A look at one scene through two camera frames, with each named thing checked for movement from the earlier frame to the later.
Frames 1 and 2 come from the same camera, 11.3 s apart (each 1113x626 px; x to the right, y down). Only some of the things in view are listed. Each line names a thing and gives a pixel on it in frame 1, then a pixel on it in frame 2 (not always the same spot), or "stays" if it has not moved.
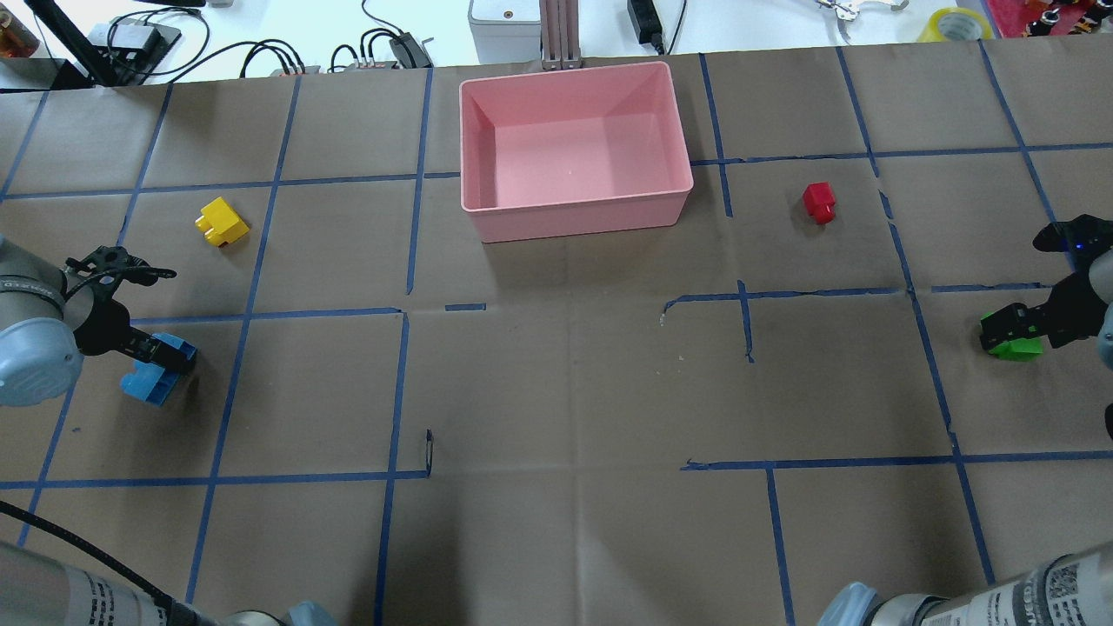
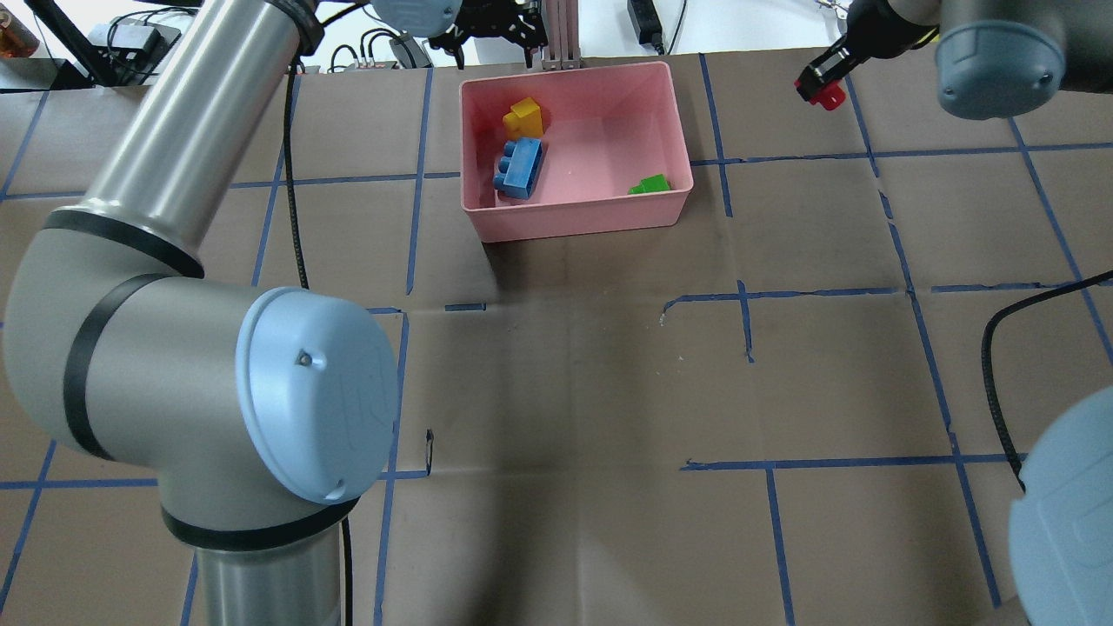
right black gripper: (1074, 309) to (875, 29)
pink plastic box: (573, 152) stays
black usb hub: (131, 42) stays
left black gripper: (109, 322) to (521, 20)
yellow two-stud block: (220, 223) to (525, 121)
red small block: (819, 202) to (831, 96)
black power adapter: (647, 23) stays
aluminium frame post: (559, 35) stays
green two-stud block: (1018, 350) to (651, 183)
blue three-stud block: (152, 382) to (517, 168)
